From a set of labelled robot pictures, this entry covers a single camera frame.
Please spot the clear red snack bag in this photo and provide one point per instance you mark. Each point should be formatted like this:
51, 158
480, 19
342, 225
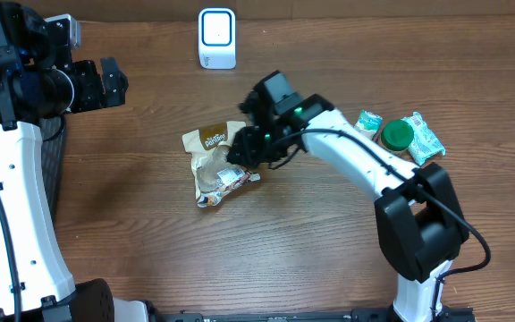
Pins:
213, 185

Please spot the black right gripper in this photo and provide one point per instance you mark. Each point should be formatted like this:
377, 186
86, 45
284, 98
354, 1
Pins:
255, 154

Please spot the green lidded jar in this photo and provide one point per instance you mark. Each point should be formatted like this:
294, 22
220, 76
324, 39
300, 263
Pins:
396, 136

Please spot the small teal tissue pack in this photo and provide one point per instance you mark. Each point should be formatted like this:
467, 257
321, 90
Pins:
368, 124

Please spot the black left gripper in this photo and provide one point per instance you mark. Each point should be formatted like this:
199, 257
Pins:
96, 95

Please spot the mint green wipes packet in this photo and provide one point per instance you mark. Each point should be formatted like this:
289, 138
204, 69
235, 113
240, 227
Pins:
425, 144

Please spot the beige brown pastry bag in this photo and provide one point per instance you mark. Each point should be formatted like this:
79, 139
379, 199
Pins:
209, 146

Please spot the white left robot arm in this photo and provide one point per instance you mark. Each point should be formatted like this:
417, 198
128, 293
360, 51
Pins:
40, 80

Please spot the dark grey mesh basket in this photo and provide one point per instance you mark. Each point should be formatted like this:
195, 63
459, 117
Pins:
54, 133

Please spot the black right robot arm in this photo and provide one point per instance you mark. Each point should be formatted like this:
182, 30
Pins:
421, 230

